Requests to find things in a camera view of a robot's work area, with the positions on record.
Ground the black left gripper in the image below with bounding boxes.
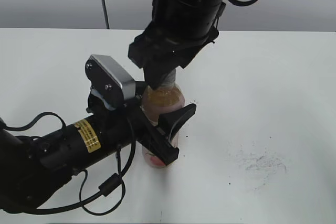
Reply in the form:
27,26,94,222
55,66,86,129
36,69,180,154
87,81,197,166

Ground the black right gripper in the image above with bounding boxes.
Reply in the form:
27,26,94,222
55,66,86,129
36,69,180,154
128,22,219,90

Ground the peach oolong tea bottle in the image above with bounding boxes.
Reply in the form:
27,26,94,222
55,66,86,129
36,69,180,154
142,83,185,168

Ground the white bottle cap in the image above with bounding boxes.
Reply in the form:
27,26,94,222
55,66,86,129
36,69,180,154
159,69,176,88

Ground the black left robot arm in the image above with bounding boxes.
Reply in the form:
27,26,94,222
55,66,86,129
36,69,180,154
1,82,196,215

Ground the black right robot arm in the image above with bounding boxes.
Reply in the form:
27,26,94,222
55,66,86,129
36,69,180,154
128,0,225,89

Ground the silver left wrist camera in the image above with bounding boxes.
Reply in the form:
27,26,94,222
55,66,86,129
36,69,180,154
85,55,136,111

